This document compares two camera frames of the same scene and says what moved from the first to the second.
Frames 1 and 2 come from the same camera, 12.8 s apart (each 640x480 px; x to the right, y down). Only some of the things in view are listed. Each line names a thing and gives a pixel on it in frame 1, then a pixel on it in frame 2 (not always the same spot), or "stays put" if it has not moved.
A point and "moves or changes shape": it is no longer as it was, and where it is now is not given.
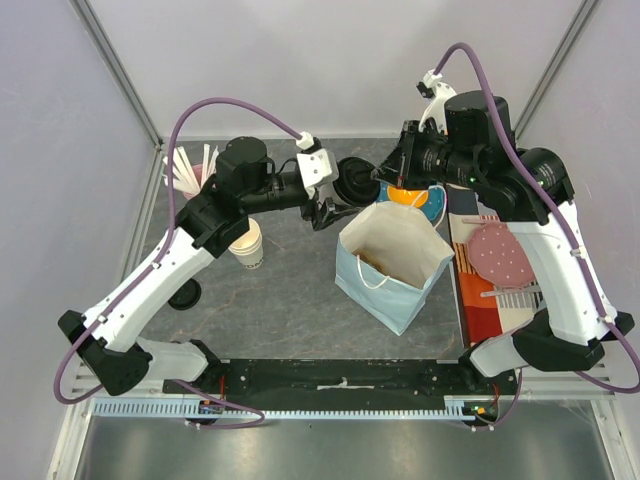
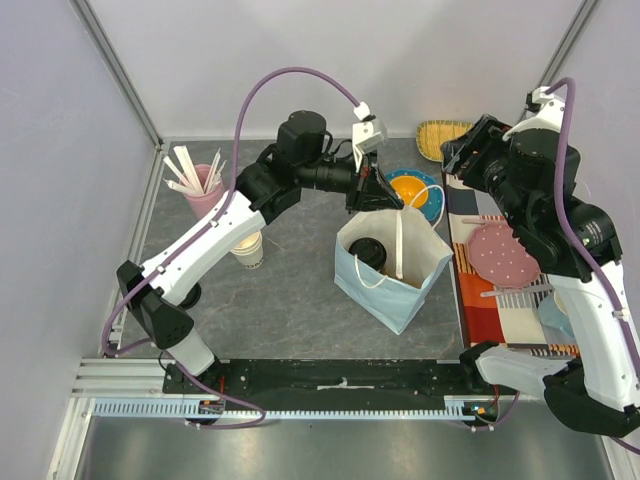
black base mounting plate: [337, 381] stays put
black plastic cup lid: [355, 182] moves or changes shape
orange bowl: [416, 198] stays put
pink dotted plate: [497, 255] stays put
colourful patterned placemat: [489, 310] stays put
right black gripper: [406, 163] → [467, 148]
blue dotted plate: [433, 207] stays put
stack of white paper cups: [248, 247] stays put
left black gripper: [329, 214] → [371, 192]
